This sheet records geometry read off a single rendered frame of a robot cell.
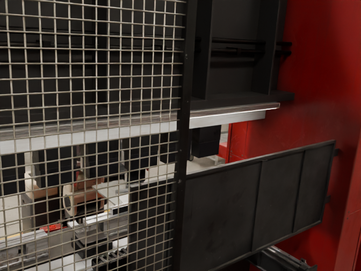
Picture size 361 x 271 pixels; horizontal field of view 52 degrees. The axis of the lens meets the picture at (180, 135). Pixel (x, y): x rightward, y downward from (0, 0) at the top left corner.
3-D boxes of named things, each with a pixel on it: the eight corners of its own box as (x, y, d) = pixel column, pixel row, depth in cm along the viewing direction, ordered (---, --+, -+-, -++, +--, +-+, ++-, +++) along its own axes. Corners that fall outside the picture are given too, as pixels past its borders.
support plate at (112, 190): (122, 180, 205) (122, 179, 205) (148, 198, 185) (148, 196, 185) (91, 187, 194) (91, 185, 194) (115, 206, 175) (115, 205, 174)
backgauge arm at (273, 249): (214, 228, 210) (215, 206, 206) (313, 291, 162) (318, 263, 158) (203, 232, 205) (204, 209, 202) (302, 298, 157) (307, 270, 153)
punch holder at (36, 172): (69, 176, 159) (68, 138, 155) (77, 183, 153) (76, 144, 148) (33, 183, 150) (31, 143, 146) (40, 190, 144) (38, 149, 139)
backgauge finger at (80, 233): (84, 221, 160) (84, 211, 159) (113, 250, 141) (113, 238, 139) (56, 229, 153) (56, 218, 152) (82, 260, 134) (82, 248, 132)
